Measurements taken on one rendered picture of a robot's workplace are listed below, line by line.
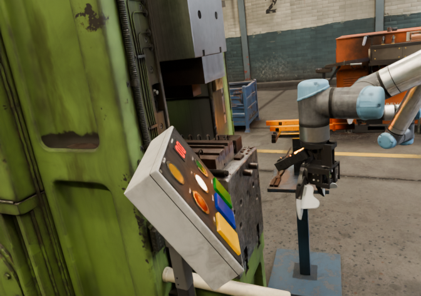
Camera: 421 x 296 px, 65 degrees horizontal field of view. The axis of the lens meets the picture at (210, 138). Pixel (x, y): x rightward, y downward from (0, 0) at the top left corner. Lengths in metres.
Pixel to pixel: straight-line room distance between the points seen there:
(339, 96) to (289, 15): 8.20
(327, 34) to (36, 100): 8.00
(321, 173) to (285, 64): 8.22
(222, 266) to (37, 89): 0.90
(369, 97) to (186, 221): 0.48
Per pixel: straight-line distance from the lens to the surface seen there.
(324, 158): 0.88
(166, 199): 0.63
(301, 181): 0.89
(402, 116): 1.63
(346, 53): 4.74
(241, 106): 5.08
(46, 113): 1.31
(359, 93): 0.81
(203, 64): 1.19
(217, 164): 1.28
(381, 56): 4.57
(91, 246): 1.45
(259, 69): 9.25
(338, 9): 8.79
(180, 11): 1.16
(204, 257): 0.69
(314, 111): 0.83
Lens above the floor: 1.41
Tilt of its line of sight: 16 degrees down
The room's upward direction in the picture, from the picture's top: 7 degrees counter-clockwise
